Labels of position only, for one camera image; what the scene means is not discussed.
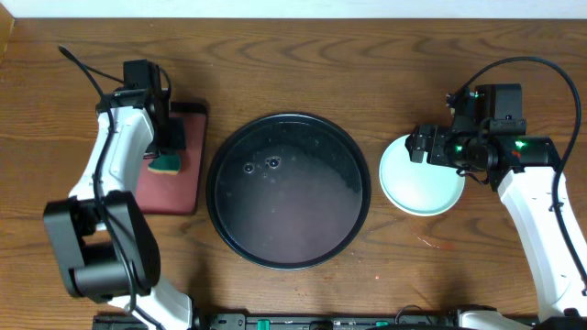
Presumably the rectangular black tray red liner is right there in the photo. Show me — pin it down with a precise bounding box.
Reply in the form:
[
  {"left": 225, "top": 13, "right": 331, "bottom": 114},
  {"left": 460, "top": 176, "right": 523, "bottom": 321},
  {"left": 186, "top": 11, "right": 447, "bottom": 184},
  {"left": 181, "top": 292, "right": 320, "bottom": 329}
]
[{"left": 136, "top": 102, "right": 207, "bottom": 215}]

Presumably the light blue plate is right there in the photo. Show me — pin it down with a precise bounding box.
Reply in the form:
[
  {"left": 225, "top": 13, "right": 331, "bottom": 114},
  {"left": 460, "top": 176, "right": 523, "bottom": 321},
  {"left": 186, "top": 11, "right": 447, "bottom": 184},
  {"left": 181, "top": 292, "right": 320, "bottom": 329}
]
[{"left": 379, "top": 135, "right": 465, "bottom": 216}]

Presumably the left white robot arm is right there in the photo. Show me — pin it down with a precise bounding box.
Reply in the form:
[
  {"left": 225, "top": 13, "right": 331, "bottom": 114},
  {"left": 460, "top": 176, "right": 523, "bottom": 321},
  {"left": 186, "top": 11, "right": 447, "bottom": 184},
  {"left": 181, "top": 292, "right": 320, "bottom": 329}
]
[{"left": 43, "top": 89, "right": 195, "bottom": 329}]

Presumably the round black tray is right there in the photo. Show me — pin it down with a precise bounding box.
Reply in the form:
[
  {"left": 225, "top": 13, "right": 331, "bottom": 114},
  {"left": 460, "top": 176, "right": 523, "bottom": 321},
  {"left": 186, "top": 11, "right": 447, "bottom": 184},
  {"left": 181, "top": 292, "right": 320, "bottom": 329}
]
[{"left": 205, "top": 113, "right": 371, "bottom": 270}]

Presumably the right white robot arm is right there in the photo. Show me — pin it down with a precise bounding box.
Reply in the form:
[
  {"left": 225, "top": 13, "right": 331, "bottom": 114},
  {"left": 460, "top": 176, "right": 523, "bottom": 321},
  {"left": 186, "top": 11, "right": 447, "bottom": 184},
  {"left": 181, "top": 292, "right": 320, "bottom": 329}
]
[{"left": 405, "top": 125, "right": 586, "bottom": 329}]

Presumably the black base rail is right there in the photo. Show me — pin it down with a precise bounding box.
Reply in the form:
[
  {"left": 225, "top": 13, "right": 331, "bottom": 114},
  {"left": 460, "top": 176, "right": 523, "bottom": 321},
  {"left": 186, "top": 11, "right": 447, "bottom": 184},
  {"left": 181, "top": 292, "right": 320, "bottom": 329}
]
[{"left": 91, "top": 304, "right": 542, "bottom": 330}]

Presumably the green and yellow sponge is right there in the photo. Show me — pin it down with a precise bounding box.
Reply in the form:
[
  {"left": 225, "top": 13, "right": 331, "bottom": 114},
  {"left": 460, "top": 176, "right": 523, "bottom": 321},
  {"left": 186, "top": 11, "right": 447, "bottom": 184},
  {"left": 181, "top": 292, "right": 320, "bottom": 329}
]
[{"left": 148, "top": 153, "right": 182, "bottom": 175}]

